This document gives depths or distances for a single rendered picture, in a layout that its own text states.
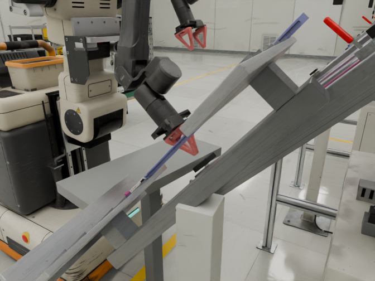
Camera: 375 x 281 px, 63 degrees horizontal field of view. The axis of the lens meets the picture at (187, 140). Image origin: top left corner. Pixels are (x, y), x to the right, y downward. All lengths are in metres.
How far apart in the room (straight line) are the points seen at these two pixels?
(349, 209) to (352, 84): 0.45
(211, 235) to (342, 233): 0.45
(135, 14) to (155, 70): 0.13
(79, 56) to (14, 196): 0.70
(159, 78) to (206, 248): 0.37
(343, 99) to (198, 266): 0.37
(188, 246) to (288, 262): 1.19
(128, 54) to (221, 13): 9.62
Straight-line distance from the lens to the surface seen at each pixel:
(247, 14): 9.99
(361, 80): 0.58
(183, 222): 0.48
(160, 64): 0.68
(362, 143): 2.15
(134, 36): 0.73
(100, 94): 1.28
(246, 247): 1.70
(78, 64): 1.13
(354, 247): 0.82
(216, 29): 10.38
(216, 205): 0.47
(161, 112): 0.70
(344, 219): 0.91
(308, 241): 1.82
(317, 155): 1.76
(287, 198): 1.52
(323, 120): 0.60
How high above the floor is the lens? 1.10
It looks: 22 degrees down
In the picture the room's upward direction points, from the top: straight up
